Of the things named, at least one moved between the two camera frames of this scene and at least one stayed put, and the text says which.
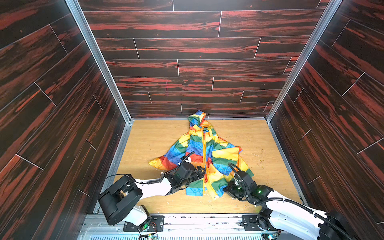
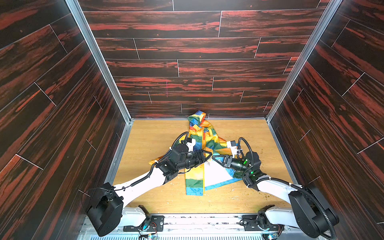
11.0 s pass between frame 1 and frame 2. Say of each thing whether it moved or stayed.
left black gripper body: moved
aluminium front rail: stayed
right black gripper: moved
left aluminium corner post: stayed
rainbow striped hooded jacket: stayed
